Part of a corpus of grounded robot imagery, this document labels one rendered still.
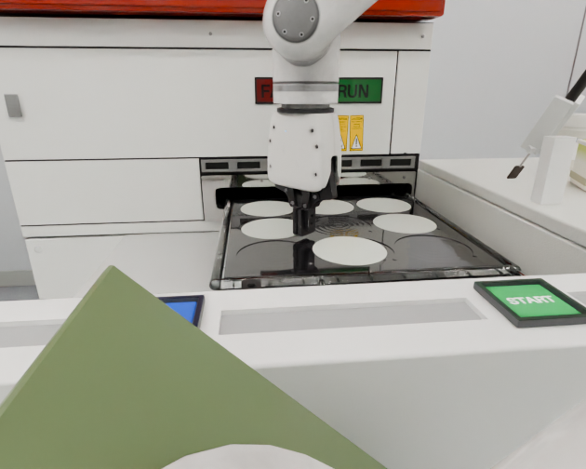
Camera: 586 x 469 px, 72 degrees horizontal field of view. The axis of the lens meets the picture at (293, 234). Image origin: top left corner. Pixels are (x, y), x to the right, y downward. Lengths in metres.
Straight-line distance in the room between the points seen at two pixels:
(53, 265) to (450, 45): 2.19
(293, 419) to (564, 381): 0.20
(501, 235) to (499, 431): 0.36
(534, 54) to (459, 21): 0.49
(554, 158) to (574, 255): 0.13
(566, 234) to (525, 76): 2.27
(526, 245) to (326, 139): 0.29
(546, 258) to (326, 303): 0.34
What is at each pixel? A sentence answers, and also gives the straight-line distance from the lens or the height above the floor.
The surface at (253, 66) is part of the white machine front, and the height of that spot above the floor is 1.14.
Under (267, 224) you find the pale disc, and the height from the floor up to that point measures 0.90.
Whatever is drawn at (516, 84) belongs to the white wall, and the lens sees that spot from 2.75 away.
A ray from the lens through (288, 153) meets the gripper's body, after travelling 0.54.
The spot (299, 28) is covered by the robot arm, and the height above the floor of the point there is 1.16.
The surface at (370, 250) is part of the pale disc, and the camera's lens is 0.55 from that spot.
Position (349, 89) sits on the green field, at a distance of 0.83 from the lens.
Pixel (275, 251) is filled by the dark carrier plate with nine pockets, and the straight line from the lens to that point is 0.54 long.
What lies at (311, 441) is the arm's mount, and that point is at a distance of 0.17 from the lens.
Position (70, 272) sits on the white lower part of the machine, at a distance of 0.97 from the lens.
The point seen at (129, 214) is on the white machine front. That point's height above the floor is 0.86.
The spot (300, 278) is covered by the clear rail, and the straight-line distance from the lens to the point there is 0.46.
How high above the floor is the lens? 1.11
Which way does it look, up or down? 20 degrees down
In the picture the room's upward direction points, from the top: straight up
